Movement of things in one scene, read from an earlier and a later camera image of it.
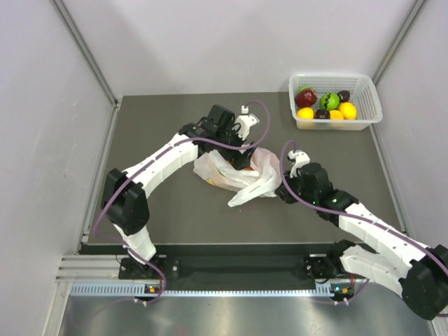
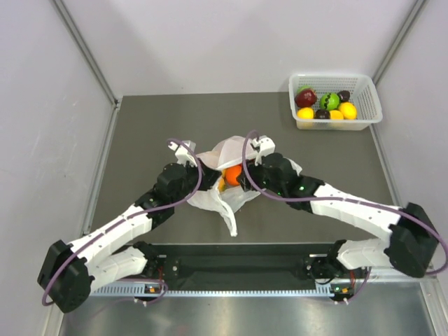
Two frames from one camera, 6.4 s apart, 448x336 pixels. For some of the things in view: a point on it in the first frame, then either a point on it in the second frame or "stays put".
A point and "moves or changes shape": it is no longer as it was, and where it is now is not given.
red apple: (306, 98) stays put
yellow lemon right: (348, 110) stays put
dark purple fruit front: (322, 114) stays put
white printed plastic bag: (264, 179) moves or changes shape
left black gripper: (237, 159) → (211, 177)
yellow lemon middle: (336, 115) stays put
